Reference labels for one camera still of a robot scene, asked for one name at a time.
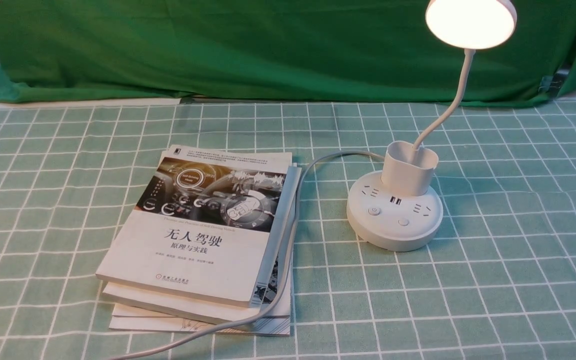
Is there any white desk lamp socket base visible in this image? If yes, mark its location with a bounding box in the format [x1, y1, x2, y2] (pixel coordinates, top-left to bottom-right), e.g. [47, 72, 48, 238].
[346, 0, 518, 252]

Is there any bottom white book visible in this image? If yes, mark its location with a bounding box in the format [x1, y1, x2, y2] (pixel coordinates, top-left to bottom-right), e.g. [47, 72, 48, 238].
[102, 247, 291, 337]

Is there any white book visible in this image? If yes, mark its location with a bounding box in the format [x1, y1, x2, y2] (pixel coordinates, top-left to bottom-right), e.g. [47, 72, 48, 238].
[102, 247, 291, 337]
[102, 166, 301, 324]

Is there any top white textbook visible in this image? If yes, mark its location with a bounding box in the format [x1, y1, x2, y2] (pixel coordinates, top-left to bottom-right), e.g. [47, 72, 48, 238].
[95, 145, 294, 307]

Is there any middle white book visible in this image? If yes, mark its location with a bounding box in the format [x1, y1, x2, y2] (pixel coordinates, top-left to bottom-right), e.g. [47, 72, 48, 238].
[102, 166, 301, 324]

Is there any green backdrop cloth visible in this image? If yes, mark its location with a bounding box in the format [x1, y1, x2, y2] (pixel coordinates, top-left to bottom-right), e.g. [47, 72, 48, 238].
[0, 0, 576, 109]

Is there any green checked tablecloth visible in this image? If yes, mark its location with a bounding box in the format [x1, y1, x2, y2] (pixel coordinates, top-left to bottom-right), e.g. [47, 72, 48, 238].
[0, 99, 576, 360]

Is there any metal binder clip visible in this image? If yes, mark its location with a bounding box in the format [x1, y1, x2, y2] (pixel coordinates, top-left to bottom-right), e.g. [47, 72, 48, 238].
[538, 68, 570, 99]

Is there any white power cable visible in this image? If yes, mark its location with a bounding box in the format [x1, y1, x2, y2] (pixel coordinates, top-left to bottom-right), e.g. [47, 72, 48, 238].
[104, 151, 387, 360]

